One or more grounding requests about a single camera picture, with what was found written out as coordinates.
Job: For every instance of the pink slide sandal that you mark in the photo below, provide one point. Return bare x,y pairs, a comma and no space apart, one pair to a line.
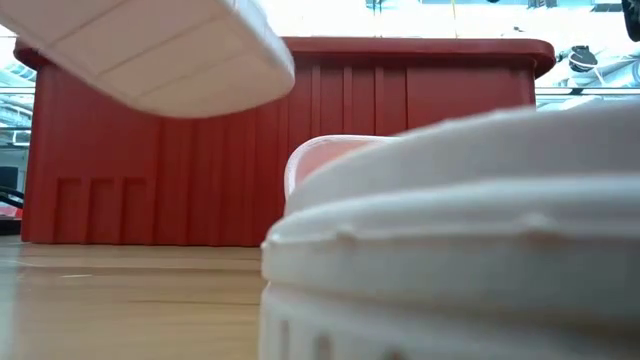
150,50
450,250

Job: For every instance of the red plastic bin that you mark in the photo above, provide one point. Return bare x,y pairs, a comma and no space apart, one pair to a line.
400,100

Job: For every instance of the black monitor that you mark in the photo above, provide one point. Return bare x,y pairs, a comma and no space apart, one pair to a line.
7,177

